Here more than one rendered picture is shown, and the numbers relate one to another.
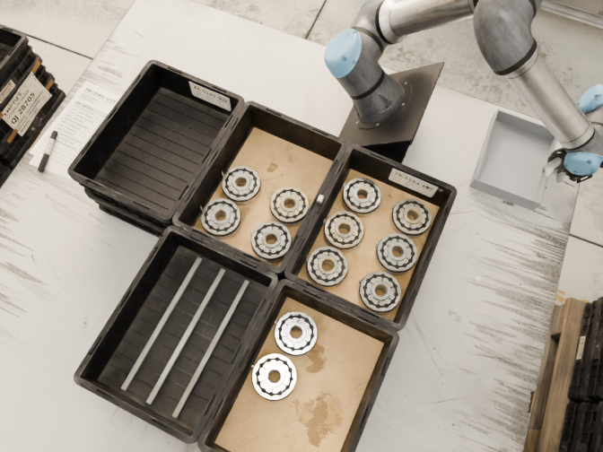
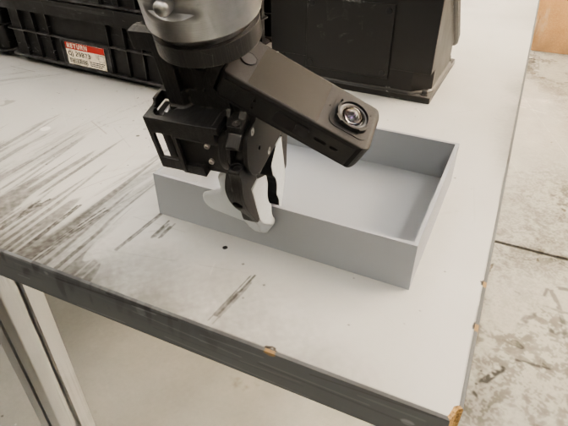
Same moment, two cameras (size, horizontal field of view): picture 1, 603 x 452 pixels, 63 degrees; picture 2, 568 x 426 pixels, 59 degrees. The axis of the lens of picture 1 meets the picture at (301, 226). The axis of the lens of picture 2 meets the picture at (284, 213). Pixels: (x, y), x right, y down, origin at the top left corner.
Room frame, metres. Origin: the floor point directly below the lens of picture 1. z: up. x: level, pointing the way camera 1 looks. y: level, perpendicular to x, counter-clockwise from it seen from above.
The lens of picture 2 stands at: (0.82, -1.10, 1.01)
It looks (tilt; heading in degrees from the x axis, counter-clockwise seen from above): 36 degrees down; 97
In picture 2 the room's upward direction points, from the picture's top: straight up
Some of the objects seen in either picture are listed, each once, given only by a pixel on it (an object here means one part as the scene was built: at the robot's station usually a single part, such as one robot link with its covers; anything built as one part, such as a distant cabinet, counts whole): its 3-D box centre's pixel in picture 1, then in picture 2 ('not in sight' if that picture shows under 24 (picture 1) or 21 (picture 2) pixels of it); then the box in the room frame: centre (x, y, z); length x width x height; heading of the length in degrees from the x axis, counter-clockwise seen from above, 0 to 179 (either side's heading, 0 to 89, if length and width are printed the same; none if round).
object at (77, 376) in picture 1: (181, 326); not in sight; (0.17, 0.25, 0.92); 0.40 x 0.30 x 0.02; 159
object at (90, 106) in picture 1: (85, 130); not in sight; (0.78, 0.69, 0.70); 0.33 x 0.23 x 0.01; 162
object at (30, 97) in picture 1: (26, 104); not in sight; (1.05, 1.10, 0.41); 0.31 x 0.02 x 0.16; 162
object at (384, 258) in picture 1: (397, 252); not in sight; (0.41, -0.25, 0.86); 0.10 x 0.10 x 0.01
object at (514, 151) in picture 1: (514, 158); (313, 177); (0.79, -0.63, 0.73); 0.27 x 0.20 x 0.05; 161
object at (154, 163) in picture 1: (164, 146); not in sight; (0.65, 0.38, 0.87); 0.40 x 0.30 x 0.11; 159
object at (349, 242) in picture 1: (344, 229); not in sight; (0.46, -0.11, 0.86); 0.10 x 0.10 x 0.01
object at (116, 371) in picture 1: (185, 330); not in sight; (0.17, 0.25, 0.87); 0.40 x 0.30 x 0.11; 159
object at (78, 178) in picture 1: (160, 136); not in sight; (0.65, 0.38, 0.92); 0.40 x 0.30 x 0.02; 159
